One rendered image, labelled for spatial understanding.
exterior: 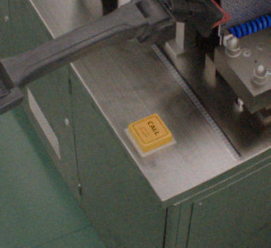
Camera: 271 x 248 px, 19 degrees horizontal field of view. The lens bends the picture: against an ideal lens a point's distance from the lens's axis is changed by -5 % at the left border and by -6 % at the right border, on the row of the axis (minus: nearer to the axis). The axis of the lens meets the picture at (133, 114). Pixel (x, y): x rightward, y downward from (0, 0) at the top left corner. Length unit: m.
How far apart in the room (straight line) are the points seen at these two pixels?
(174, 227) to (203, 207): 0.08
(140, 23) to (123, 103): 0.32
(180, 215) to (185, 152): 0.14
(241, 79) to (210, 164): 0.20
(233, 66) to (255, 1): 0.18
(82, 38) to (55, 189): 1.34
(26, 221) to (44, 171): 0.22
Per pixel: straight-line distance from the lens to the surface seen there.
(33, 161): 2.91
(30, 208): 2.80
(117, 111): 1.86
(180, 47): 1.98
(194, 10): 1.73
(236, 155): 1.80
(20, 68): 1.49
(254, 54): 1.82
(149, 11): 1.63
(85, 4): 2.11
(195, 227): 1.92
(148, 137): 1.79
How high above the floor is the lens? 2.35
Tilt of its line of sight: 51 degrees down
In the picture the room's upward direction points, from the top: straight up
